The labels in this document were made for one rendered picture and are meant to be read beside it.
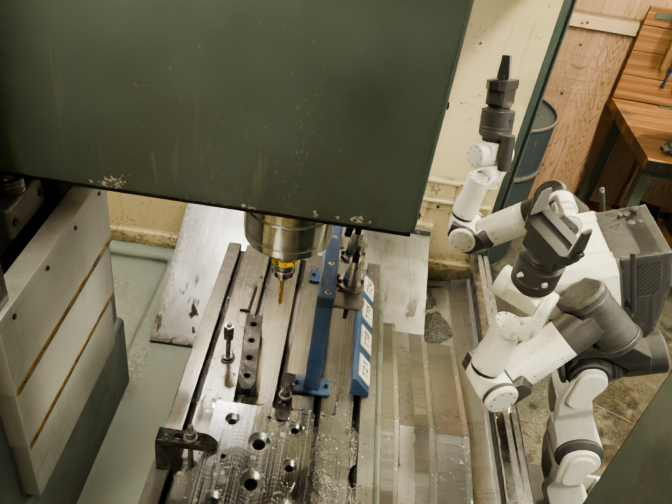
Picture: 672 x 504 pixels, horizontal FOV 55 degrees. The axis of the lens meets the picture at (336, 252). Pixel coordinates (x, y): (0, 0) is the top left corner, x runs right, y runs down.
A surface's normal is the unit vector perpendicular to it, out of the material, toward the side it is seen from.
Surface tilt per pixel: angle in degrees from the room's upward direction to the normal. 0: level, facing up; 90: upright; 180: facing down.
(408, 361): 8
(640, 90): 90
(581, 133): 90
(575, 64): 91
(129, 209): 90
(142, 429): 0
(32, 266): 0
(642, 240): 23
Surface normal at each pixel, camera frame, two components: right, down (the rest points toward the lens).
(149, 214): -0.07, 0.60
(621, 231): -0.27, -0.78
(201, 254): 0.08, -0.47
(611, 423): 0.13, -0.78
